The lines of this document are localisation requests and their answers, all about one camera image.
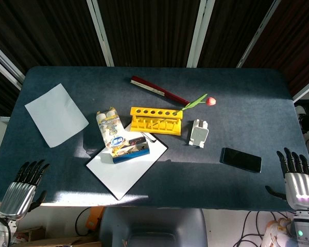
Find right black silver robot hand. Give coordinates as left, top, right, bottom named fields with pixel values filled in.
left=265, top=147, right=309, bottom=211

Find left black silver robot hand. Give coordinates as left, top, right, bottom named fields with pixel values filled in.
left=0, top=159, right=50, bottom=221

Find black smartphone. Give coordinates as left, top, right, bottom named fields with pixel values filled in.
left=219, top=147, right=263, bottom=174

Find white phone stand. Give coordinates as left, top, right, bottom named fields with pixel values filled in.
left=187, top=119, right=210, bottom=149

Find brown cardboard box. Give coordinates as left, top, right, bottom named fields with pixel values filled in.
left=15, top=226, right=101, bottom=247

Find blue table cloth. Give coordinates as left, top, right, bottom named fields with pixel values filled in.
left=0, top=66, right=309, bottom=211

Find orange object under table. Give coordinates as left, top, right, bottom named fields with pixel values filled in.
left=85, top=207, right=105, bottom=230

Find light blue paper sheet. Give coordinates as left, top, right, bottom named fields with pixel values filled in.
left=24, top=83, right=90, bottom=149

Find white board with black edge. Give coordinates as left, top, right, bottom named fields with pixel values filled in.
left=85, top=122, right=169, bottom=201

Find white snack package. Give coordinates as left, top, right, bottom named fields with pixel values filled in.
left=96, top=107, right=127, bottom=149

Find open blue cardboard box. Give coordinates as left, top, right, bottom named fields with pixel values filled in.
left=100, top=136, right=150, bottom=164

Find artificial red tulip flower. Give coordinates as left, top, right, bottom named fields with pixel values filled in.
left=151, top=94, right=217, bottom=127

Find grey robot torso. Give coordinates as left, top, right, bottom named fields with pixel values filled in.
left=99, top=207, right=208, bottom=247

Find yellow test tube rack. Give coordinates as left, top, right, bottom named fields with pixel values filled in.
left=129, top=107, right=184, bottom=136

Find red folded fan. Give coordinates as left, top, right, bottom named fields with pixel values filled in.
left=130, top=75, right=191, bottom=106

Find black cable tangle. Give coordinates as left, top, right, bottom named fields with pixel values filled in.
left=231, top=210, right=294, bottom=247

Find black cable loop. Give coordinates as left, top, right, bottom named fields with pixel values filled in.
left=75, top=207, right=93, bottom=236

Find white frame rail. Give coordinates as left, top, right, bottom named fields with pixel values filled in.
left=292, top=74, right=309, bottom=103
left=0, top=38, right=26, bottom=90

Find white frame post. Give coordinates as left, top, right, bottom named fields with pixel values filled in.
left=186, top=0, right=215, bottom=68
left=87, top=0, right=115, bottom=67
left=236, top=0, right=283, bottom=68

